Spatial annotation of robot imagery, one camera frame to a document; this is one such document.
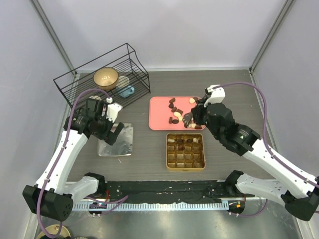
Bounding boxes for metal tongs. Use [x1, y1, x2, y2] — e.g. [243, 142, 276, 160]
[182, 112, 193, 128]

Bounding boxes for pink tray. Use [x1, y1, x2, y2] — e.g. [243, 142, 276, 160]
[149, 96, 205, 131]

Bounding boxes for gold chocolate box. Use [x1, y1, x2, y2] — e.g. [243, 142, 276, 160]
[165, 133, 206, 172]

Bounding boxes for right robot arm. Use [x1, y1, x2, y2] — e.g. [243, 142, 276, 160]
[191, 103, 319, 221]

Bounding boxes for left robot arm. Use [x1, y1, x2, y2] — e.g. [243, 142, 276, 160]
[22, 99, 124, 222]

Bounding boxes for silver box lid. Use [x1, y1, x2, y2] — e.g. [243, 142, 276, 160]
[97, 123, 134, 157]

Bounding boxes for pink cup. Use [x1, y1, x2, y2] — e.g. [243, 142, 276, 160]
[89, 95, 101, 101]

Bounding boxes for blue cup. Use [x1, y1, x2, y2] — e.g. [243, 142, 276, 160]
[117, 85, 135, 98]

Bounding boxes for gold bowl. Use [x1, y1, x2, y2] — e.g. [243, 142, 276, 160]
[93, 67, 119, 90]

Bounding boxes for round object bottom left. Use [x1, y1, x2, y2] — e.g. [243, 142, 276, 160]
[36, 224, 71, 239]

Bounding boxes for black wire rack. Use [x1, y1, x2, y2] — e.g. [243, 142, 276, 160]
[53, 43, 151, 108]

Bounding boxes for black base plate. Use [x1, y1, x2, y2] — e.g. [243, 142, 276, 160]
[89, 180, 244, 204]

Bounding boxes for white cable duct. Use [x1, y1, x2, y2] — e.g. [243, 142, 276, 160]
[72, 201, 229, 212]

